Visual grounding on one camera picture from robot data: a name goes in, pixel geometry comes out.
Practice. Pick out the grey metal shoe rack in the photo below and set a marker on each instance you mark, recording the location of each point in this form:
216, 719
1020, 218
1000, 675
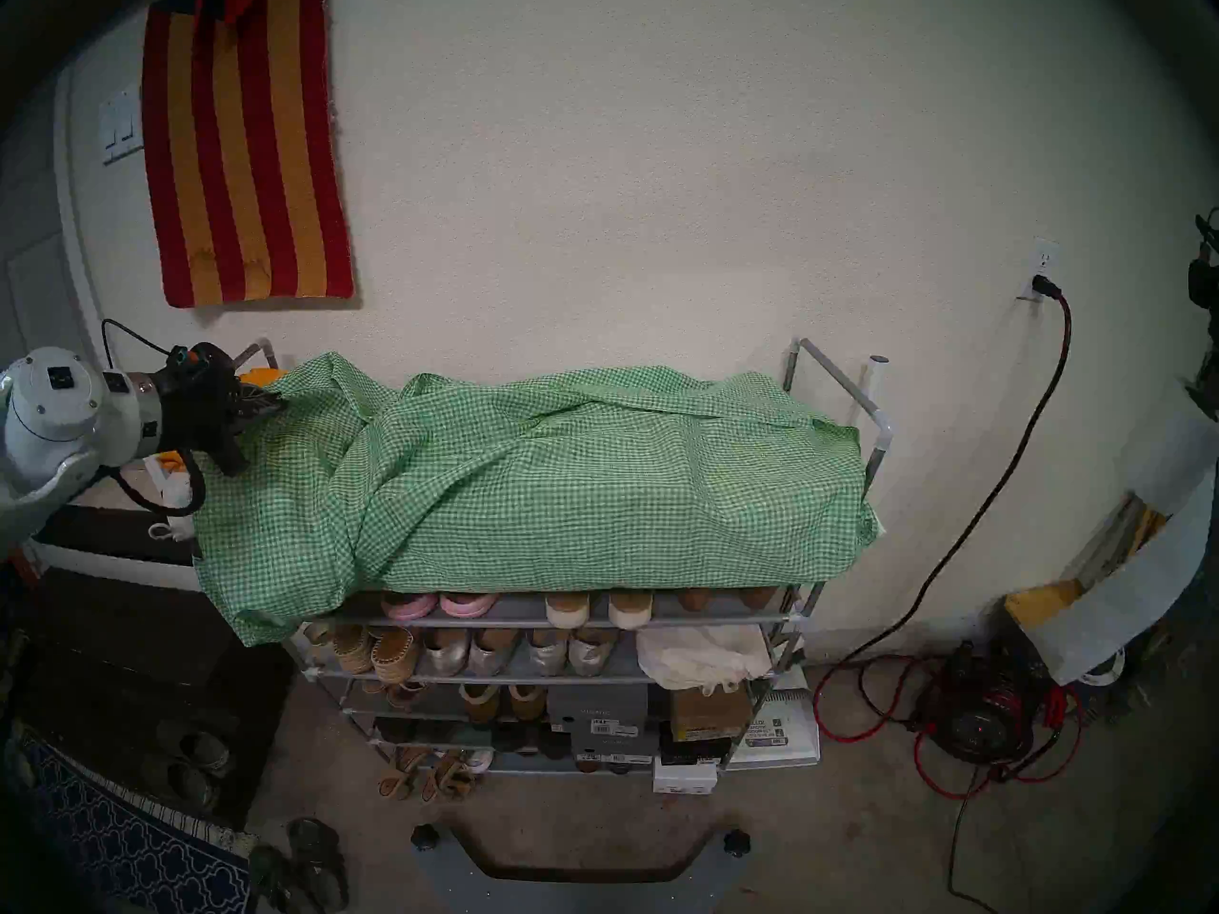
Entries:
524, 609

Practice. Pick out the white labelled flat box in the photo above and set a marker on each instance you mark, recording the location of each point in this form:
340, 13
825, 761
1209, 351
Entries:
789, 729

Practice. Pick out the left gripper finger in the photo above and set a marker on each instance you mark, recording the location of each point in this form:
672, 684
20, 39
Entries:
257, 411
262, 396

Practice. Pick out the grey Vionic shoebox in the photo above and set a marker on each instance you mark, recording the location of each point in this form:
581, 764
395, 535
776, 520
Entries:
598, 710
614, 750

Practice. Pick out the green gingham cloth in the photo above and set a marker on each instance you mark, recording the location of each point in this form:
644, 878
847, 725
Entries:
533, 512

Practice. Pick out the small white shoebox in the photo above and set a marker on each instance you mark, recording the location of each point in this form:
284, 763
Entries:
684, 777

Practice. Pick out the grey robot base frame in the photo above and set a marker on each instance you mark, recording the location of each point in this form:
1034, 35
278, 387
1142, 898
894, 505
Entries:
581, 893

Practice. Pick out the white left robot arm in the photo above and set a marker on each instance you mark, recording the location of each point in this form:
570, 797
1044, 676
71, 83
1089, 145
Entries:
57, 417

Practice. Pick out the white panel door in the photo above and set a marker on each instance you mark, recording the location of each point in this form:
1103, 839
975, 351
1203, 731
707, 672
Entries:
38, 255

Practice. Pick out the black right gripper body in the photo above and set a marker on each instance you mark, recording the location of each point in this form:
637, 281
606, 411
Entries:
1209, 374

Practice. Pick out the black doorstep mat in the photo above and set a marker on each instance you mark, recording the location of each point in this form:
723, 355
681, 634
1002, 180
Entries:
105, 541

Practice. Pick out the black knob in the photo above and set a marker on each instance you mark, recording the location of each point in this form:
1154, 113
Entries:
425, 837
737, 842

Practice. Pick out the black shoebox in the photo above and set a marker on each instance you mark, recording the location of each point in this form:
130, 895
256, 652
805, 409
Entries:
693, 750

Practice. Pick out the tan suede boot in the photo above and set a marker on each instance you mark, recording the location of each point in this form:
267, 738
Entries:
479, 705
527, 703

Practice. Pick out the white wall outlet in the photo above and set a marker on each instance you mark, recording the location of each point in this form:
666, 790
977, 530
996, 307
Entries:
1040, 257

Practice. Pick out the white light switch plate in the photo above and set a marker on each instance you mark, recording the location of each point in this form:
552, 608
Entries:
122, 127

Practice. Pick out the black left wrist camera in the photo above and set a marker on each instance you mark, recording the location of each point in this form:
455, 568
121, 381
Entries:
200, 360

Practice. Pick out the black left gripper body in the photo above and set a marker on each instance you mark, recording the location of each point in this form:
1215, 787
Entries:
195, 412

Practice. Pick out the blue bucket white rim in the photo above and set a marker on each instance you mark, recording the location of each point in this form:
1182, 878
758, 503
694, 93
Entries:
1105, 672

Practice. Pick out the white pink sneaker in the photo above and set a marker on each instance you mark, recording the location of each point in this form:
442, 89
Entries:
478, 761

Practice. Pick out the brown cardboard shoebox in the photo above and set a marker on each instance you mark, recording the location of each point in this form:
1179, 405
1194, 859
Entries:
709, 712

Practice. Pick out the white PVC pipe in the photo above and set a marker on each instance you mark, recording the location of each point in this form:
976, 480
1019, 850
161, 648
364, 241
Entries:
875, 388

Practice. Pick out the grey slipper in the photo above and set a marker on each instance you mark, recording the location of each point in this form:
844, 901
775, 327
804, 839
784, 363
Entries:
197, 748
181, 785

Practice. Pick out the pink slip-on shoe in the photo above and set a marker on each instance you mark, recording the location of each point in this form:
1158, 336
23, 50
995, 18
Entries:
409, 605
469, 604

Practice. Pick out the orange folded towel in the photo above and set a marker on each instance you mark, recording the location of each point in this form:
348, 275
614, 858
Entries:
262, 379

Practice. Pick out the leaning wooden sticks bundle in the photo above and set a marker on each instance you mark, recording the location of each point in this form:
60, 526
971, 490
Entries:
1133, 536

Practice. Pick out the tan dustpan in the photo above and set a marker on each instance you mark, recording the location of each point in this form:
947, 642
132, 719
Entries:
1040, 603

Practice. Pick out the dark brown wooden step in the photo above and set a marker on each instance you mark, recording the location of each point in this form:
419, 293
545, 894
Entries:
124, 645

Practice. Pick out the silver flat shoe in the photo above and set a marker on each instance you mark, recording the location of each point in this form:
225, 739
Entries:
445, 655
592, 655
491, 655
548, 655

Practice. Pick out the red orange striped rug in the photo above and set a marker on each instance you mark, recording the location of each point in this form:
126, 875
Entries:
248, 150

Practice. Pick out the blue patterned rug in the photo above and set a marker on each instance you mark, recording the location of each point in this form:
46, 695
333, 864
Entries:
133, 850

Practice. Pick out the woven espadrille shoe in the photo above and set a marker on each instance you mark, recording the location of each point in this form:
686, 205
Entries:
352, 649
395, 655

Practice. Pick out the white cork-sole shoe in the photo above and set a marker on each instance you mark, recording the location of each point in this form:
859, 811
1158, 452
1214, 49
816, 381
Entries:
568, 609
630, 609

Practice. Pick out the brown suede shoe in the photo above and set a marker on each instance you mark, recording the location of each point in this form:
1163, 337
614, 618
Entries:
760, 598
695, 600

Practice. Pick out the white toilet paper roll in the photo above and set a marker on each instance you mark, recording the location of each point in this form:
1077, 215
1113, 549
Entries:
1114, 607

